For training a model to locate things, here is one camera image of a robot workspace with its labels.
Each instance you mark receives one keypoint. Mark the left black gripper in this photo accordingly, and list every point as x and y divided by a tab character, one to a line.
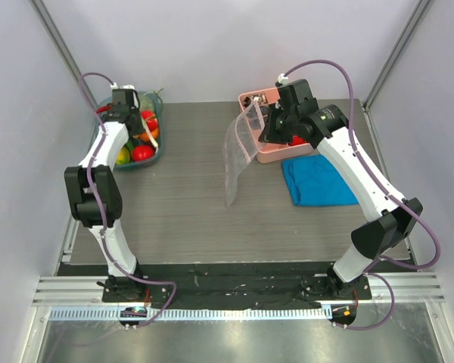
139	128

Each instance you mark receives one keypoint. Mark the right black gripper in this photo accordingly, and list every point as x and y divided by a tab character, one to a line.
272	127

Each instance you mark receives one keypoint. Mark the green netted melon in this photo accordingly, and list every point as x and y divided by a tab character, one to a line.
151	100

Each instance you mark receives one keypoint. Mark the clear zip top bag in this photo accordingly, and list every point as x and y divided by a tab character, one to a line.
241	146

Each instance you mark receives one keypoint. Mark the green scallion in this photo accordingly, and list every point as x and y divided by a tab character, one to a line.
153	141

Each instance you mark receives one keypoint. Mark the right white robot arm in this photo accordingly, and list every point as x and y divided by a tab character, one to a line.
390	217

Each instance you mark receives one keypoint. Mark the orange tangerine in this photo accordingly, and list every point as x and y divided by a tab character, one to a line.
145	136

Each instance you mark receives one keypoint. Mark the red chili pepper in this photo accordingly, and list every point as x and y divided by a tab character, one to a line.
103	109

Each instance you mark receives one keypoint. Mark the red item in tray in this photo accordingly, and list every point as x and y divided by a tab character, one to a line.
296	141

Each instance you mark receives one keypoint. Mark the pink compartment tray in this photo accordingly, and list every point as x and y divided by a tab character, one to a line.
271	152

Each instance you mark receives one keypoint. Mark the blue plastic fruit basket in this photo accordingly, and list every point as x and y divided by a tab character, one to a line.
133	142

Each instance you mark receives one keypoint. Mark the yellow lemon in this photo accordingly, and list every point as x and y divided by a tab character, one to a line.
124	156

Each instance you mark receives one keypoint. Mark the blue folded cloth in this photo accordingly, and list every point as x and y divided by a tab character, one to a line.
313	182

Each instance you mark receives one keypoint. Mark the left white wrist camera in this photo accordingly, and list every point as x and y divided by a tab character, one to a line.
115	86

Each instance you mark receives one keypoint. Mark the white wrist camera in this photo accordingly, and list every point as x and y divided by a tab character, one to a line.
115	86
282	80

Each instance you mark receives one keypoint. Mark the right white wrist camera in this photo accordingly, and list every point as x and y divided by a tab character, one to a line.
282	80

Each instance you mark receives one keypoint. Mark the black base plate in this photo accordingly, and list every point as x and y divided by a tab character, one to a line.
258	285

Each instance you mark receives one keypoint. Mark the white slotted cable duct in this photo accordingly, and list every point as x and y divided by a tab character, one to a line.
130	314

